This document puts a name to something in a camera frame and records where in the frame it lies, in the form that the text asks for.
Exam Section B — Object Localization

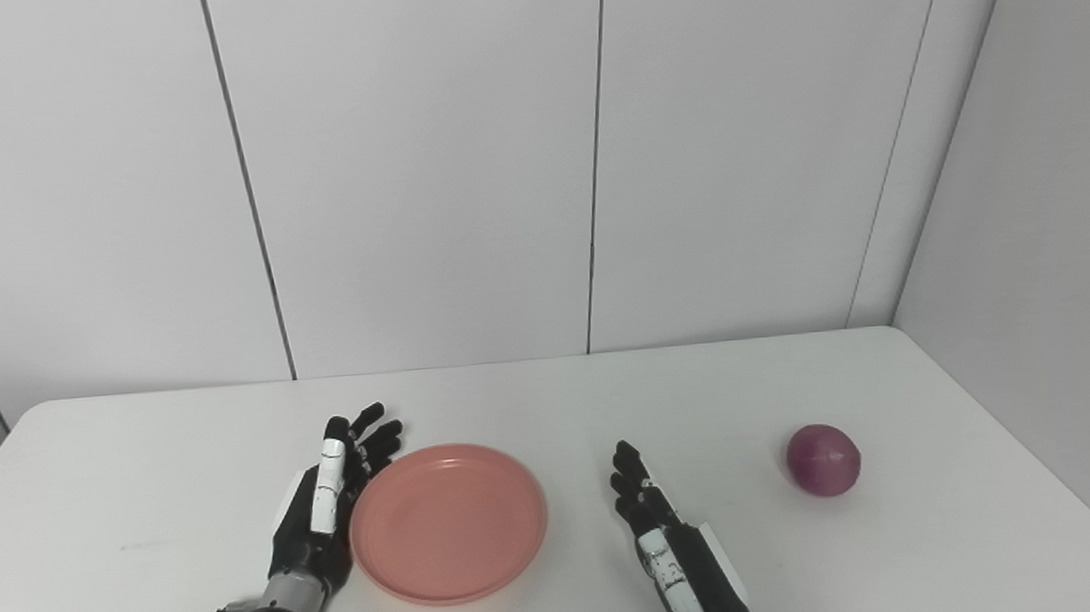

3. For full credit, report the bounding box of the pink plastic plate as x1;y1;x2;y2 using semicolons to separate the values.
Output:
346;439;553;611

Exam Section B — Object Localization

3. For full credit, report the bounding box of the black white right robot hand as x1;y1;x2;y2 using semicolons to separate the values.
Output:
607;434;753;612

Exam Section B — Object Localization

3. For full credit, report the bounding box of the purple red onion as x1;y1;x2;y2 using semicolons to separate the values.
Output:
784;421;864;499

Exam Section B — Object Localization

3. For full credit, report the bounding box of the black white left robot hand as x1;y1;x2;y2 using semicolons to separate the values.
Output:
259;401;413;596

